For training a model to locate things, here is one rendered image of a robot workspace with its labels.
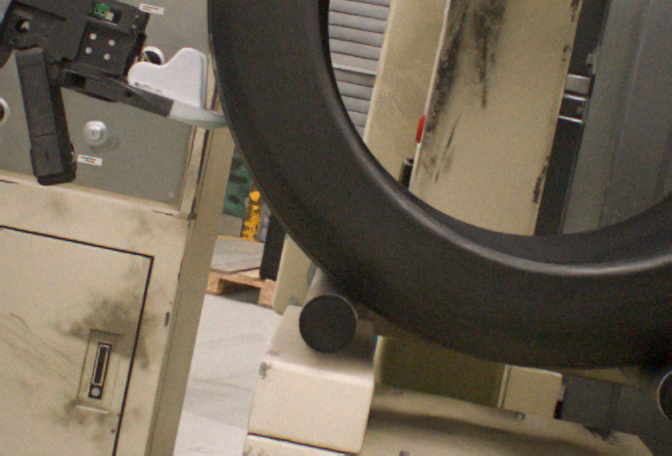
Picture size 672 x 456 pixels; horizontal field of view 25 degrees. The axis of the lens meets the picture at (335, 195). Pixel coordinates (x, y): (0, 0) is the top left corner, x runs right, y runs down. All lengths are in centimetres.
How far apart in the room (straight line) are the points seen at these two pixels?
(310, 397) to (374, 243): 13
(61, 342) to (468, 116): 64
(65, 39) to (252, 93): 18
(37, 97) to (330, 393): 34
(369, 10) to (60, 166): 1003
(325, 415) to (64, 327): 78
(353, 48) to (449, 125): 975
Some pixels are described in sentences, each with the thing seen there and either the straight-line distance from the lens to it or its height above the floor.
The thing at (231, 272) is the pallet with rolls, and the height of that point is 14.
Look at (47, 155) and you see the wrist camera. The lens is 127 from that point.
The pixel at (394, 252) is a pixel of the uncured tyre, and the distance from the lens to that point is 114.
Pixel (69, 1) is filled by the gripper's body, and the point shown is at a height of 110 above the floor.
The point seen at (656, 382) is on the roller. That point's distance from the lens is 121.
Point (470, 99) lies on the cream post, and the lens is 152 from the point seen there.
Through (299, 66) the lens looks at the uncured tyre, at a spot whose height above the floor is 109.
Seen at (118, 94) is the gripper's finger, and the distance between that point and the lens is 123.
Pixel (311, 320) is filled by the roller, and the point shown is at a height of 90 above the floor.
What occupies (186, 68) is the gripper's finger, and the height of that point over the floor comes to 107.
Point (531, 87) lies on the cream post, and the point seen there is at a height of 112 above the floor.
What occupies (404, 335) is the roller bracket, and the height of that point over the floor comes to 86.
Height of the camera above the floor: 106
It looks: 3 degrees down
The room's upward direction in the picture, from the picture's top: 11 degrees clockwise
